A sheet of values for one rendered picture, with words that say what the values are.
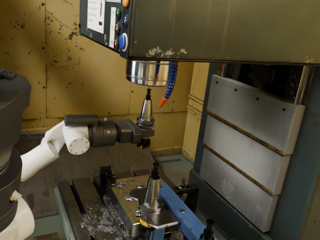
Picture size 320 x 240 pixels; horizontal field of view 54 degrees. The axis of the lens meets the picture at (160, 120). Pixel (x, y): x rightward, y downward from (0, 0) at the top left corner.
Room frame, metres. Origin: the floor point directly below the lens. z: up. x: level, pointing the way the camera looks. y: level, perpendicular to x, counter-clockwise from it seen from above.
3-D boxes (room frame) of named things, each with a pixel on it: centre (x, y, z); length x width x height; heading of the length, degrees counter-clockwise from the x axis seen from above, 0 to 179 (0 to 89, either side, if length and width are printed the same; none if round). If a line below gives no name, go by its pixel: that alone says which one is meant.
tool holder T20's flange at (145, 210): (0.66, 0.00, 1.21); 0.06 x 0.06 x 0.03
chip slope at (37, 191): (1.59, 0.37, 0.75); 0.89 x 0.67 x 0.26; 118
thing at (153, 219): (0.61, -0.03, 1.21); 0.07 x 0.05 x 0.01; 118
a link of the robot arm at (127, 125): (0.97, 0.13, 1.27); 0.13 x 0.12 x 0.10; 28
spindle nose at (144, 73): (1.01, 0.05, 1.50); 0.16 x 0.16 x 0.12
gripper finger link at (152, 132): (0.98, 0.04, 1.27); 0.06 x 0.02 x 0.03; 118
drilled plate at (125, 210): (1.05, 0.02, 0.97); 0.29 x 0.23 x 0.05; 28
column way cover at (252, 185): (1.22, -0.34, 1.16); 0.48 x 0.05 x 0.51; 28
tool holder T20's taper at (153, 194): (0.66, 0.00, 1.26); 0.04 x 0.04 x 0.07
